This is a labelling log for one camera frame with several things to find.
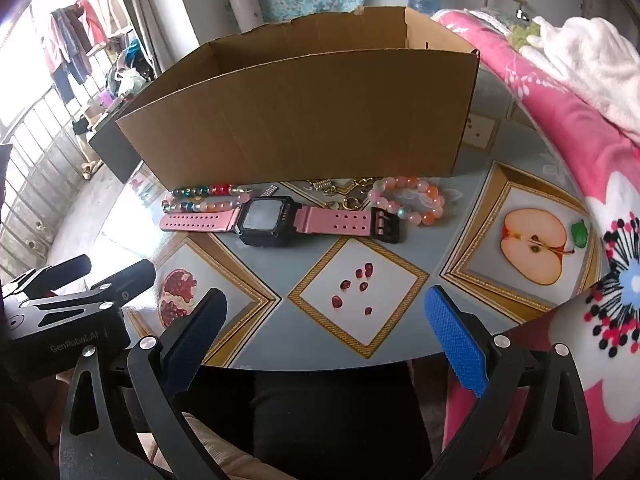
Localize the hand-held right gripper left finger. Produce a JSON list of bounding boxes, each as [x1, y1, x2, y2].
[[60, 287, 228, 480]]

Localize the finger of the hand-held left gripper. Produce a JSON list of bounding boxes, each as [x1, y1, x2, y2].
[[2, 255, 92, 306], [20, 259, 157, 318]]

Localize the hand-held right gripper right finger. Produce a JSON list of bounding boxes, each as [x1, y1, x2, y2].
[[424, 285, 593, 480]]

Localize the multicolour bead bracelet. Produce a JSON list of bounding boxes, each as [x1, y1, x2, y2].
[[161, 183, 251, 216]]

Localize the pink strap digital watch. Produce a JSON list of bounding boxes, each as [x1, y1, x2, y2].
[[160, 195, 407, 248]]

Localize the brown cardboard box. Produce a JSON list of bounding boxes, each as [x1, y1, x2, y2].
[[116, 6, 481, 196]]

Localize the metal balcony railing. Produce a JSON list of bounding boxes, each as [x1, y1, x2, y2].
[[0, 85, 101, 266]]

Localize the white plastic bag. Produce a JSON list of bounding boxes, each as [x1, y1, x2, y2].
[[107, 67, 148, 98]]

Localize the hanging clothes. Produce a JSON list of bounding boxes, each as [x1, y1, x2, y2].
[[42, 0, 108, 103]]

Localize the pink floral blanket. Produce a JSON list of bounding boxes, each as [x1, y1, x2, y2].
[[410, 7, 640, 480]]

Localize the pale pink roll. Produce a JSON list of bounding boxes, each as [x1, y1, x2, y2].
[[227, 0, 263, 33]]

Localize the green knitted cloth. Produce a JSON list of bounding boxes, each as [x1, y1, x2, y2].
[[505, 17, 543, 51]]

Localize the white fleece blanket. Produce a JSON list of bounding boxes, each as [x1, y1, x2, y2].
[[520, 15, 640, 136]]

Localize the pink orange bead bracelet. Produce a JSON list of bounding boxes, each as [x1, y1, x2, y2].
[[367, 176, 446, 227]]

